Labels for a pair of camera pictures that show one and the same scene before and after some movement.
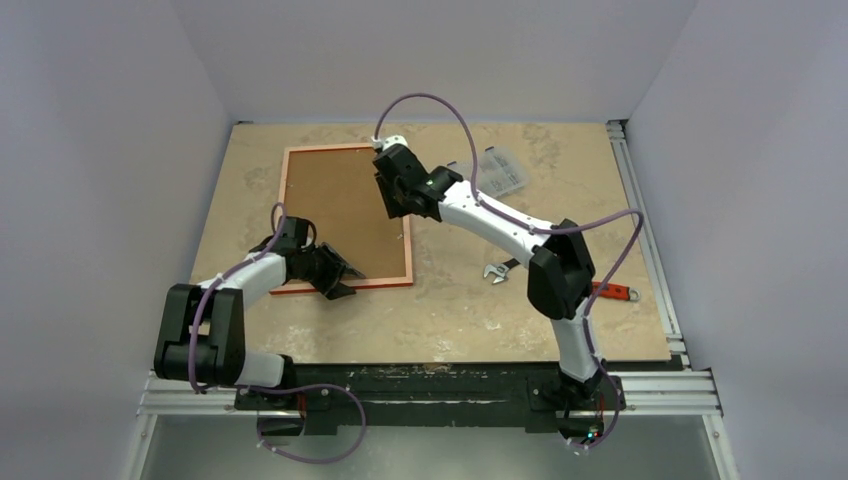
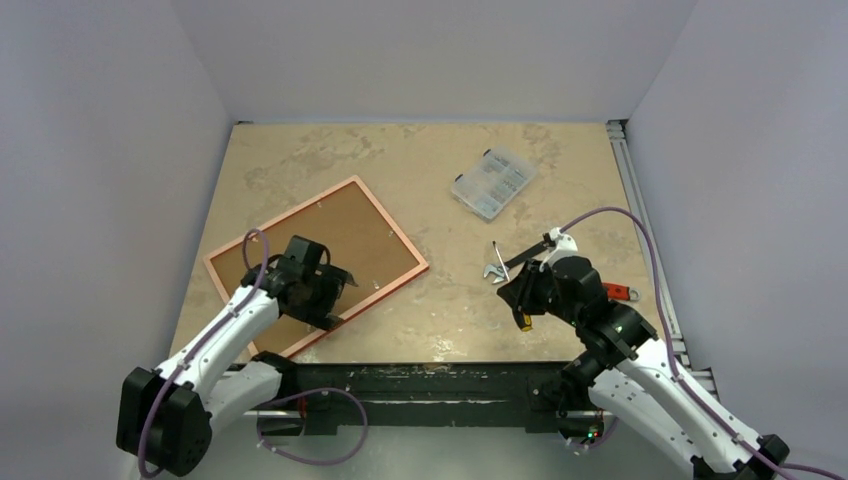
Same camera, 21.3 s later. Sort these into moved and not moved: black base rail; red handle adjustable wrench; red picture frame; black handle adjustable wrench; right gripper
Moved: right gripper; red picture frame
Not moved: black handle adjustable wrench; red handle adjustable wrench; black base rail
